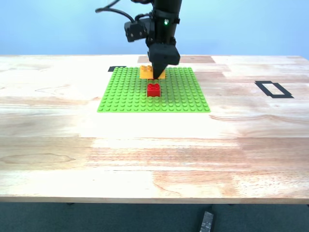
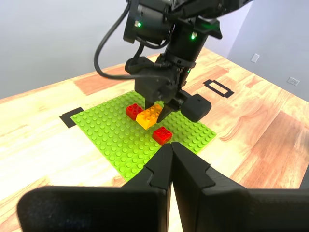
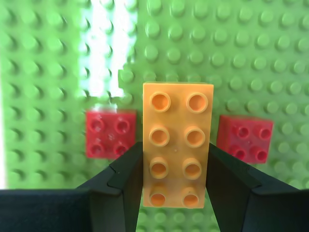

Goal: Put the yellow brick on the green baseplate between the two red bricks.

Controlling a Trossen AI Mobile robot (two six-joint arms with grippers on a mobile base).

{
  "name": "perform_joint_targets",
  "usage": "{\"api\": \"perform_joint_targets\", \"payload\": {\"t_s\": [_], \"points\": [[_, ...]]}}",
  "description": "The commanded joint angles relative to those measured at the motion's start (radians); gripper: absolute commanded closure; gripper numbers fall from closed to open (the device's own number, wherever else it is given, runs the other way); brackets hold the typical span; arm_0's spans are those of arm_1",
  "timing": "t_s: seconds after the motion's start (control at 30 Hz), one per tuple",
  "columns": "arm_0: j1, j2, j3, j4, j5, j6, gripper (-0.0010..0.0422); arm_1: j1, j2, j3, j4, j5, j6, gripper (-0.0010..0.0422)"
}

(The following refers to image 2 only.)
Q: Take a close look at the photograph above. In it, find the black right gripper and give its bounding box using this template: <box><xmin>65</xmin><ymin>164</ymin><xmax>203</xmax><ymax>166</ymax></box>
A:
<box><xmin>125</xmin><ymin>57</ymin><xmax>192</xmax><ymax>123</ymax></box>

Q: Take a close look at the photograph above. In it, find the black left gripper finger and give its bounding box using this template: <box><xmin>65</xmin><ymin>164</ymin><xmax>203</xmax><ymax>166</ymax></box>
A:
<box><xmin>16</xmin><ymin>144</ymin><xmax>173</xmax><ymax>232</ymax></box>
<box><xmin>171</xmin><ymin>142</ymin><xmax>309</xmax><ymax>232</ymax></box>

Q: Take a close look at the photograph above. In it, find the yellow two-by-four brick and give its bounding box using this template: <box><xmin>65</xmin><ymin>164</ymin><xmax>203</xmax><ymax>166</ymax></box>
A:
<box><xmin>135</xmin><ymin>103</ymin><xmax>164</xmax><ymax>130</ymax></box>

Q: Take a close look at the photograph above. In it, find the red two-by-two brick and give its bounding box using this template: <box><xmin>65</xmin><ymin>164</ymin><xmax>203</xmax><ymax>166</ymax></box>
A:
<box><xmin>152</xmin><ymin>126</ymin><xmax>173</xmax><ymax>146</ymax></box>
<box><xmin>125</xmin><ymin>103</ymin><xmax>143</xmax><ymax>121</ymax></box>

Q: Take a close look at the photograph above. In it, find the green lego baseplate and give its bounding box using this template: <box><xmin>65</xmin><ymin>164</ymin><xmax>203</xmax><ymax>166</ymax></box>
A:
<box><xmin>70</xmin><ymin>90</ymin><xmax>217</xmax><ymax>181</ymax></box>

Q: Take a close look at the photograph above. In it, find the black tape rectangle outline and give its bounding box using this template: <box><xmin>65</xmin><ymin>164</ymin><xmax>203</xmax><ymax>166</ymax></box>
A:
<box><xmin>202</xmin><ymin>79</ymin><xmax>236</xmax><ymax>99</ymax></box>

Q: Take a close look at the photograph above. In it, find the black tape corner marker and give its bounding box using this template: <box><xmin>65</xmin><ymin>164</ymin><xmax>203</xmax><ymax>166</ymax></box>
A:
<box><xmin>59</xmin><ymin>107</ymin><xmax>84</xmax><ymax>129</ymax></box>

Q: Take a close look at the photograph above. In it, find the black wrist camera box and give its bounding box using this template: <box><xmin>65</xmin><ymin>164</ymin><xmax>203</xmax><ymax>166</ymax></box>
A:
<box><xmin>181</xmin><ymin>90</ymin><xmax>212</xmax><ymax>123</ymax></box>

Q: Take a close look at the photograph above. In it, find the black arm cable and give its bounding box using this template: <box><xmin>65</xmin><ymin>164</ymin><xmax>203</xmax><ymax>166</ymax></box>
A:
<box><xmin>93</xmin><ymin>0</ymin><xmax>138</xmax><ymax>79</ymax></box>

